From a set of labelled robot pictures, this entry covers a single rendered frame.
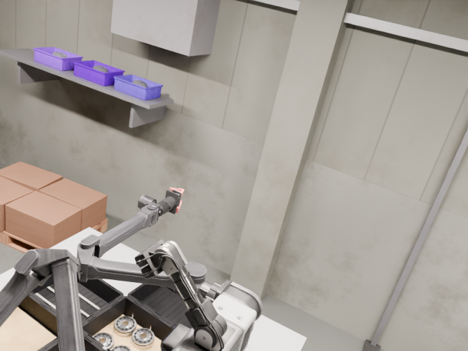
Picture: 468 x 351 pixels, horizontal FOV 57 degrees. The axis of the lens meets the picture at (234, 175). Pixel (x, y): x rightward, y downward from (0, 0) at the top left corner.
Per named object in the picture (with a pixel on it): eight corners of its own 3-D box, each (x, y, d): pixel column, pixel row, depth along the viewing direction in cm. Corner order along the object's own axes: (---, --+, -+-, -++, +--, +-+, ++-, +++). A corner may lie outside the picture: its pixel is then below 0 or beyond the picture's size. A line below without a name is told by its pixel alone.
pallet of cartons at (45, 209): (113, 232, 416) (116, 197, 400) (43, 274, 346) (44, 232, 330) (29, 191, 453) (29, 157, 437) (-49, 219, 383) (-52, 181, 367)
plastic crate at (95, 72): (124, 83, 356) (125, 70, 351) (104, 86, 336) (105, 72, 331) (92, 72, 367) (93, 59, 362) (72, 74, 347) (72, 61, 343)
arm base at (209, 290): (213, 322, 142) (220, 293, 137) (192, 310, 144) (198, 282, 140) (225, 308, 149) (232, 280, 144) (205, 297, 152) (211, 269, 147)
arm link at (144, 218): (86, 273, 149) (88, 247, 145) (74, 266, 151) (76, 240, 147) (158, 225, 186) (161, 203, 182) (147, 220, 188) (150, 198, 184)
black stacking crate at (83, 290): (122, 313, 215) (125, 295, 211) (74, 347, 191) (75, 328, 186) (68, 276, 231) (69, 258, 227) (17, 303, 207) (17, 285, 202)
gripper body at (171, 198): (165, 207, 201) (156, 213, 194) (168, 188, 196) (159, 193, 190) (177, 213, 199) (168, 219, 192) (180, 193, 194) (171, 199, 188)
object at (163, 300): (220, 322, 224) (225, 305, 219) (186, 356, 200) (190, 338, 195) (161, 285, 240) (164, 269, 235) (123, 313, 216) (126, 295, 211)
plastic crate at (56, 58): (83, 69, 370) (83, 56, 366) (62, 71, 351) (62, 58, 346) (53, 58, 382) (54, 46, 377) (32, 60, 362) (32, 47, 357)
